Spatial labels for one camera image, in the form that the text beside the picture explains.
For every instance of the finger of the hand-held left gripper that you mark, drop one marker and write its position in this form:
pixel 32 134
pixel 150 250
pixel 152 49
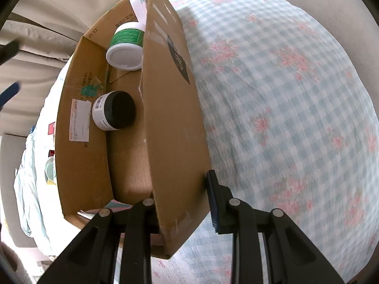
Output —
pixel 9 51
pixel 10 93

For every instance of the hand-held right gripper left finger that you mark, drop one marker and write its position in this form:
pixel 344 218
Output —
pixel 141 214

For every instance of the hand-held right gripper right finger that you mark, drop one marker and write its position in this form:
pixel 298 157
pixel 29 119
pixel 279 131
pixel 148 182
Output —
pixel 212 201

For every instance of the brown cardboard box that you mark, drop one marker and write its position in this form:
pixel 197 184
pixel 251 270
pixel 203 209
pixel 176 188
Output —
pixel 174 142

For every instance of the pastel printed paper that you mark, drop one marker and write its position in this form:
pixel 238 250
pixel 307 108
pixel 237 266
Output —
pixel 118 205

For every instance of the beige padded furniture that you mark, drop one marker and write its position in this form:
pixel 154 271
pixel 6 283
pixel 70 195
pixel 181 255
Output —
pixel 38 35

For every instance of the light blue crumpled cloth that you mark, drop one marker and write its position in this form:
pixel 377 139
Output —
pixel 28 183

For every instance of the black-lidded jar with white label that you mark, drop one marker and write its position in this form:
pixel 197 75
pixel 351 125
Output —
pixel 117 111

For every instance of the white jar with green label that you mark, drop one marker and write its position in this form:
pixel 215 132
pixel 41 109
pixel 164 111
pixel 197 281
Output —
pixel 124 53

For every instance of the checked floral blanket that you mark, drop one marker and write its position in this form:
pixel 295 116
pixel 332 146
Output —
pixel 281 94

